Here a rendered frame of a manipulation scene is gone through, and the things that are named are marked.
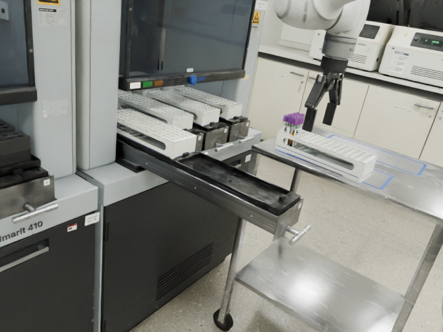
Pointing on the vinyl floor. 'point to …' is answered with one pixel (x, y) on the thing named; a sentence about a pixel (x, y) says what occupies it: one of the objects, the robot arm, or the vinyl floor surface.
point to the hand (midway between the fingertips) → (318, 124)
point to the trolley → (413, 166)
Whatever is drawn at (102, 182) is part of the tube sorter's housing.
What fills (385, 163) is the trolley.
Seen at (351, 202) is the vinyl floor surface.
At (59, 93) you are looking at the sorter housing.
